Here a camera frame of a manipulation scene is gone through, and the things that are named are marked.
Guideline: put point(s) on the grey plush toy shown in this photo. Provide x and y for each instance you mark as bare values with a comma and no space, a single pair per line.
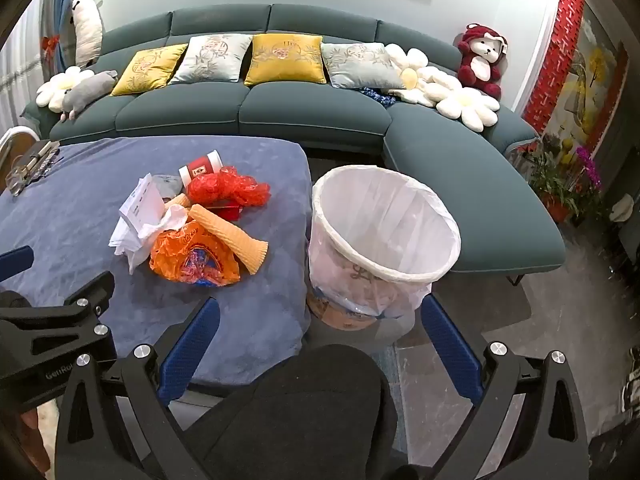
90,90

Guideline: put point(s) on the blue table blanket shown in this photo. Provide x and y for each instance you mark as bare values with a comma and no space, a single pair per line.
75,210

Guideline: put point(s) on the person's left hand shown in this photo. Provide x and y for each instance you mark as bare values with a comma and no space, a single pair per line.
30,440

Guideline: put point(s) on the large flower painting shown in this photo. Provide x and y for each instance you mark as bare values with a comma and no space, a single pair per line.
595,70

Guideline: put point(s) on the red and white plush bear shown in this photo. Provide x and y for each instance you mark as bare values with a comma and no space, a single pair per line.
480,60

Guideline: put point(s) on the large orange foam cone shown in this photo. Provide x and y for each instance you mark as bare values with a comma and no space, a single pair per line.
232,240

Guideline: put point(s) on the orange plastic bag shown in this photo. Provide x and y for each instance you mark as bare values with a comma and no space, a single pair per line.
190,260

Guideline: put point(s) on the grey face mask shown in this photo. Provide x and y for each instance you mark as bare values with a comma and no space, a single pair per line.
165,186

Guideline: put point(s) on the red wall decoration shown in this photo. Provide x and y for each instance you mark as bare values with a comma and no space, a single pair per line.
555,50

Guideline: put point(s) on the purple orchid plant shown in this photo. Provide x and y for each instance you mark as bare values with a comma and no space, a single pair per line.
590,170

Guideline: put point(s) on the bundle of metal tools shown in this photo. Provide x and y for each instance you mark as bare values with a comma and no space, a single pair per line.
32,165

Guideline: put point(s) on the white flower cushion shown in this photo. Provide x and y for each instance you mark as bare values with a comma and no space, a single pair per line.
415,77
55,87
465,105

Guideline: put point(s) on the teal sectional sofa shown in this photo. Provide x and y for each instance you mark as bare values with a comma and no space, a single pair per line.
300,110

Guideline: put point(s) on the yellow embroidered pillow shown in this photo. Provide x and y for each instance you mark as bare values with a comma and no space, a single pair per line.
147,70
285,59

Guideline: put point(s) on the person's dark trouser leg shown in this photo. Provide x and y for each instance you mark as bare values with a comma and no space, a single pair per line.
300,410

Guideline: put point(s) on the white paper sheets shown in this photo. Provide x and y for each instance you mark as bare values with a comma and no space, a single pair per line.
142,205

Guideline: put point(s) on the crumpled white tissue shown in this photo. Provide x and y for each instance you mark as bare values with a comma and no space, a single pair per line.
165,222

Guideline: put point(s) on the red paper packet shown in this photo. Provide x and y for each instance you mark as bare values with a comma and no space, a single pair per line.
227,211

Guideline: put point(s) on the green potted plant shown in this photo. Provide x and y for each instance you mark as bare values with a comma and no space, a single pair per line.
550,180

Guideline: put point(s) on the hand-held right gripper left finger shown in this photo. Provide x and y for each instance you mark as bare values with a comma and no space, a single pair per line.
190,352

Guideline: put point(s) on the trash bin with white liner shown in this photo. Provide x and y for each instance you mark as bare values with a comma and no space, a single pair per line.
345,260

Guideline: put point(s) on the white round object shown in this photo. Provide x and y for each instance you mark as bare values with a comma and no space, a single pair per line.
622,208

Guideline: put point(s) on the long white plush toy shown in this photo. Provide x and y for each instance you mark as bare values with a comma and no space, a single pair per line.
87,25

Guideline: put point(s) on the red paper cup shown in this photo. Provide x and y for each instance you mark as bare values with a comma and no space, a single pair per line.
200,167

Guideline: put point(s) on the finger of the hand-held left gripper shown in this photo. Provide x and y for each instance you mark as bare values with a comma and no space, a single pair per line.
15,261
75,310

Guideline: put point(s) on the red plastic bag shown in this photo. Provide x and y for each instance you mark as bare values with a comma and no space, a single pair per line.
225,187

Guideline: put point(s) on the blue patterned cloth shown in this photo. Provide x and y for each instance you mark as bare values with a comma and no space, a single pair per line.
377,96

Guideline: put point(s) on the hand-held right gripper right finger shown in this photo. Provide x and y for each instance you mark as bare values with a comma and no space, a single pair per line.
450,355

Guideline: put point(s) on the light grey embroidered pillow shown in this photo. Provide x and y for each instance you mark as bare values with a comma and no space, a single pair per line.
210,59
357,65

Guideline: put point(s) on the white chair frame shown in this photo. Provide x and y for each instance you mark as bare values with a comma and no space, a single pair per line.
20,137

